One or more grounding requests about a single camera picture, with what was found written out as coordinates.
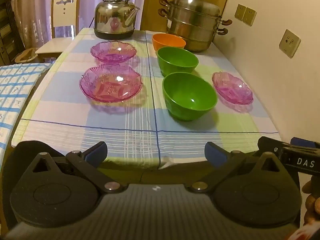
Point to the white wooden chair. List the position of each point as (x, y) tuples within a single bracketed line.
[(65, 17)]

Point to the stainless steel steamer pot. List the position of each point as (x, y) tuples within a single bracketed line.
[(195, 22)]

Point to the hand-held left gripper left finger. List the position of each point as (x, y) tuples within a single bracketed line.
[(96, 155)]

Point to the green plastic bowl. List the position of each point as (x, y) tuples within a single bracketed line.
[(175, 60), (187, 97)]

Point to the person's right hand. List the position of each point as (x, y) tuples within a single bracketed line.
[(312, 205)]

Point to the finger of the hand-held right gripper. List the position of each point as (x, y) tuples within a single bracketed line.
[(271, 146), (302, 142)]

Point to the dark wooden shelf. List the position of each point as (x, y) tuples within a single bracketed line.
[(7, 30)]

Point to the purple translucent plate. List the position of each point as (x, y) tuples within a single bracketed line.
[(232, 88), (112, 52), (110, 85)]

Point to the beige basket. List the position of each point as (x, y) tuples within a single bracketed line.
[(25, 55)]

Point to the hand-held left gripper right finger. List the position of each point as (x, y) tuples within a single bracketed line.
[(215, 155)]

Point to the red white cloth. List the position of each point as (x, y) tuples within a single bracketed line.
[(305, 235)]

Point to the blue white checkered cloth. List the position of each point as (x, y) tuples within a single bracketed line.
[(15, 92)]

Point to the sheer purple curtain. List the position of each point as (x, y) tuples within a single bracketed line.
[(37, 0)]

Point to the large beige wall socket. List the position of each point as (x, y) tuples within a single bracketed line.
[(290, 43)]

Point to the checkered tablecloth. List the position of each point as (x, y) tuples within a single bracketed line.
[(120, 120)]

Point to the stainless steel kettle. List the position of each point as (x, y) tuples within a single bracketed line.
[(112, 17)]

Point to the orange plastic bowl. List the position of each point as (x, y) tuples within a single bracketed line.
[(167, 42)]

